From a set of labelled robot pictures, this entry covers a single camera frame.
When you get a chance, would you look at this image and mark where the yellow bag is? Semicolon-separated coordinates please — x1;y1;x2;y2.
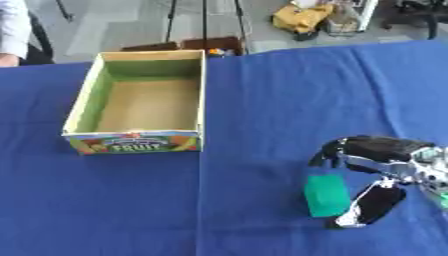
269;2;336;42

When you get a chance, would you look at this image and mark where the black chair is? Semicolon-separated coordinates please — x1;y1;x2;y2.
379;0;448;41

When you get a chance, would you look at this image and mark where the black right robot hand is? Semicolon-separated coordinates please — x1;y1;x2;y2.
306;134;438;230

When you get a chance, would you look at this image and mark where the person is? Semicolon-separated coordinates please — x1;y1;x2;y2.
0;0;56;68

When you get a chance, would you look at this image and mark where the black tripod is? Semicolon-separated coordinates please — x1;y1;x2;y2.
162;0;252;56

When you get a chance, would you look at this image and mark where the green rectangular block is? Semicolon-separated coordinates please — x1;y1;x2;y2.
302;173;354;219

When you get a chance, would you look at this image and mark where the brown cardboard box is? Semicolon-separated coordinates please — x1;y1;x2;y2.
119;35;245;57

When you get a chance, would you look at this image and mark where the white stand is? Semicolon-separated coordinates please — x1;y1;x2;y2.
323;0;382;37

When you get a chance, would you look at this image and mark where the cardboard box with green inside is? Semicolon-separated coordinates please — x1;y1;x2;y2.
61;49;209;156

